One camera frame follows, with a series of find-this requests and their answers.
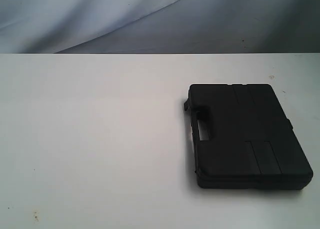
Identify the grey fabric backdrop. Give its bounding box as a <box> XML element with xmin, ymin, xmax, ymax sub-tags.
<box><xmin>0</xmin><ymin>0</ymin><xmax>320</xmax><ymax>54</ymax></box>

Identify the black plastic carrying case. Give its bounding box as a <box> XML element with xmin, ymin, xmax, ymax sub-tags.
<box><xmin>184</xmin><ymin>84</ymin><xmax>314</xmax><ymax>190</ymax></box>

